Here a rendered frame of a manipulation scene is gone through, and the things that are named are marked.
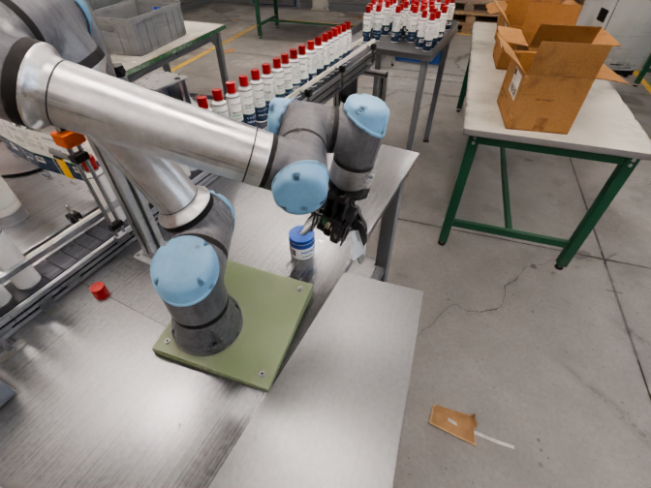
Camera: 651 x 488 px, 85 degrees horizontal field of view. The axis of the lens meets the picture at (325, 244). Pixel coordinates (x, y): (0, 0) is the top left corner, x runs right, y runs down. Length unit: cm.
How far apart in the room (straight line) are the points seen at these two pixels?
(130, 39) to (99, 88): 246
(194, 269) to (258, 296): 25
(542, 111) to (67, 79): 178
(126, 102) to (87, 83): 4
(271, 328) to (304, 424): 21
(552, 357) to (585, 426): 30
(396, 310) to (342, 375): 21
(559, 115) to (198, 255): 168
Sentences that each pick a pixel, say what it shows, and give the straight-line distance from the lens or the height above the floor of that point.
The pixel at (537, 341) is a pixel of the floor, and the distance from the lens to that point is 207.
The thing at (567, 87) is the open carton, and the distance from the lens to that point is 193.
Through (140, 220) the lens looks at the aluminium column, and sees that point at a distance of 101.
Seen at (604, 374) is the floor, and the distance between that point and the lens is 214.
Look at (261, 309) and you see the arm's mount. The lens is 86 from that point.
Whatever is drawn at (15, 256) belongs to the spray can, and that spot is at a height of 97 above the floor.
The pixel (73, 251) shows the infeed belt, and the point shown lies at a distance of 115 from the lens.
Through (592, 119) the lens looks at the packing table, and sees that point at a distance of 226.
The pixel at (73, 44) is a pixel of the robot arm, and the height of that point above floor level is 141.
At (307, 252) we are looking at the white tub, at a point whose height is 86.
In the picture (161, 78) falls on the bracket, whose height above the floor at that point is 114.
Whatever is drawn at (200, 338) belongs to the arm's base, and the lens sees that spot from 78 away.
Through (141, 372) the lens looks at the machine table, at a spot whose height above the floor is 83.
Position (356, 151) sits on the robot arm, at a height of 125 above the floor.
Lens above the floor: 154
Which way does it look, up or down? 44 degrees down
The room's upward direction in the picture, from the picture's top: straight up
